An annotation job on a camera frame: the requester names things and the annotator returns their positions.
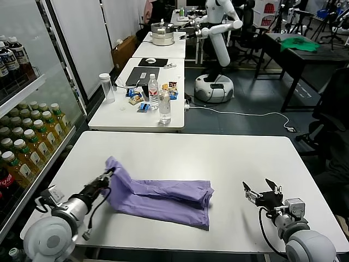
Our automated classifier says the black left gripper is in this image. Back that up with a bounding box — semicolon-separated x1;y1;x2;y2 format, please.
83;166;117;200

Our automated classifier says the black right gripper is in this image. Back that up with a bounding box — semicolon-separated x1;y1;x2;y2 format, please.
242;178;286;211

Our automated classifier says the purple t-shirt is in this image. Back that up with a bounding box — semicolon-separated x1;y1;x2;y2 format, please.
105;156;215;231

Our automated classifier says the long white side table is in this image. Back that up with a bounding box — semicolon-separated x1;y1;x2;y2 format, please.
87;57;185;131

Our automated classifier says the clear bottle with white lid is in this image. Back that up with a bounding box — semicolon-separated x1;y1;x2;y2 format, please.
159;90;172;125

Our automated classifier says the clear tumbler with white lid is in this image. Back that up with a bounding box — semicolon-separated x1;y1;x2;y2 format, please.
98;73;116;104

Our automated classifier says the glass door drink cabinet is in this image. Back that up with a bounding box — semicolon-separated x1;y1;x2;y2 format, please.
0;0;88;262

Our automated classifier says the water bottle with red label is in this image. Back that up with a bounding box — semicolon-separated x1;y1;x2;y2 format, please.
148;73;160;110

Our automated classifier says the black laptop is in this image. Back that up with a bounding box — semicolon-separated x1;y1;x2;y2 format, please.
125;67;161;87

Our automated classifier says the cola bottle with red label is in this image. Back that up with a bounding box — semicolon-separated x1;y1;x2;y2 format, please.
0;166;21;203

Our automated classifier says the large black office chair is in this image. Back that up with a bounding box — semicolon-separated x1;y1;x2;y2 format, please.
296;67;349;170

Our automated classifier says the black mouse pad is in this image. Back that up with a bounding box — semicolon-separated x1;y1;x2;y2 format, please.
137;57;169;68

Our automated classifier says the cardboard box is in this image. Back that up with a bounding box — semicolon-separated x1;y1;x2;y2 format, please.
110;35;139;74

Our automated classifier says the green cap bottle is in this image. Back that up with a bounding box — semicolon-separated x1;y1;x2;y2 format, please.
8;247;31;262

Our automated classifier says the small white table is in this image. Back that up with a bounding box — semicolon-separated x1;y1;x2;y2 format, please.
131;31;186;59

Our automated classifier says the black work table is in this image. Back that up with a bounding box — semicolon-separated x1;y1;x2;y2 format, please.
255;32;349;112

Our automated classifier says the dark tea bottle white cap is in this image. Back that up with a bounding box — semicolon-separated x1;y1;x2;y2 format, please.
7;36;36;80
0;40;20;86

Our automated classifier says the white humanoid robot body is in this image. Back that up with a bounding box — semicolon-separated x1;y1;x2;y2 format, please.
193;0;235;104

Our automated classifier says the green cloth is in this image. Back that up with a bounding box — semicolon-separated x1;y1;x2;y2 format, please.
280;37;321;52

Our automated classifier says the black office chair with armrests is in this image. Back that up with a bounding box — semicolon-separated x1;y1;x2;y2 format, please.
231;0;269;66

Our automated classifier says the person in pink hoodie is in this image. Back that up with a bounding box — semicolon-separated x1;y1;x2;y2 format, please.
143;0;155;25

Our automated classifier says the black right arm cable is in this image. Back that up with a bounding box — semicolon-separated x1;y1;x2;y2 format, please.
257;207;287;257

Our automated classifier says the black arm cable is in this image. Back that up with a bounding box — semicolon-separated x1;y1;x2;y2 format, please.
82;187;112;241
257;207;287;257

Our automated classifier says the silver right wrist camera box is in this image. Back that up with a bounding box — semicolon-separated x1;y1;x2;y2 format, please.
283;198;306;219

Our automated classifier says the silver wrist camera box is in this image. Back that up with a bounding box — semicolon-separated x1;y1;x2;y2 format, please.
40;185;65;211
283;198;306;219

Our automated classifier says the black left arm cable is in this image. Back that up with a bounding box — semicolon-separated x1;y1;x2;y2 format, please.
82;187;112;241

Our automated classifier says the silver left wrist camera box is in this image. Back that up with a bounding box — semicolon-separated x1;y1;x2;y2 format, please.
40;185;65;211

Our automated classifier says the white floor power cable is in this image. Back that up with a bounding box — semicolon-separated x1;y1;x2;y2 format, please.
188;105;292;129

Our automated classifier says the white laptop charging cable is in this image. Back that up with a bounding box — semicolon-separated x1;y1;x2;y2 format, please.
115;78;143;90

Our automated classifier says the black camera tripod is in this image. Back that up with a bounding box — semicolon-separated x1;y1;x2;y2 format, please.
283;4;314;36
317;8;345;46

